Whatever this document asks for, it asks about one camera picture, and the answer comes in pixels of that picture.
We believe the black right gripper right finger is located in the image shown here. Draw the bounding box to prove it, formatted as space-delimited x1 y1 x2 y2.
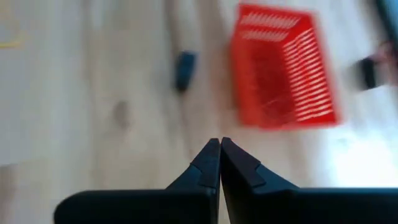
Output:
221 137 398 224

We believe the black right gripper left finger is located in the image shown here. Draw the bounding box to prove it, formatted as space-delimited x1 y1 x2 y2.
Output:
53 138 222 224

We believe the black rubber band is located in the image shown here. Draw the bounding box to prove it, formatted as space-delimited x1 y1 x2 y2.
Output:
173 51 197 93

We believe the red plastic basket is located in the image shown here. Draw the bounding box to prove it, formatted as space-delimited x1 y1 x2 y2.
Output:
228 2 341 131

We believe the black clip near top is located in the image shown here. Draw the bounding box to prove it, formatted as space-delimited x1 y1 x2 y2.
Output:
353 57 379 91

